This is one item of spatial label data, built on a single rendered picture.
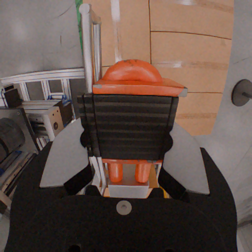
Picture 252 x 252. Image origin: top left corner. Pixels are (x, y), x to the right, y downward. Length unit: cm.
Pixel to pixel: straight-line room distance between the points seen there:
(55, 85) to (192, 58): 127
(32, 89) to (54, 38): 62
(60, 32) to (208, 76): 148
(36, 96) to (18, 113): 106
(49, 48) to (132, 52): 108
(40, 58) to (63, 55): 31
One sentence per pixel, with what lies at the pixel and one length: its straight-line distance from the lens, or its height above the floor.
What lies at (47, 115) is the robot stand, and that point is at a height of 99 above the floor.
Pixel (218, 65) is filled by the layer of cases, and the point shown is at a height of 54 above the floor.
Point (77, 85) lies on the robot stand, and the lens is 129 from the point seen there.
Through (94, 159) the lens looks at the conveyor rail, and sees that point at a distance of 119.
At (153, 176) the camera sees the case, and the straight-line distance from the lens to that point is 91.
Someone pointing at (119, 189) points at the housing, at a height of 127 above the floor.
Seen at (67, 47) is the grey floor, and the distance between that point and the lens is 154.
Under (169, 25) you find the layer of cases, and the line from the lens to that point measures 89.
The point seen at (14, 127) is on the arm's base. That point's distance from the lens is 58.
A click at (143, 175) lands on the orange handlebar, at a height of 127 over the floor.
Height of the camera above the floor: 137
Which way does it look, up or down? 60 degrees down
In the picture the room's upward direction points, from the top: 177 degrees counter-clockwise
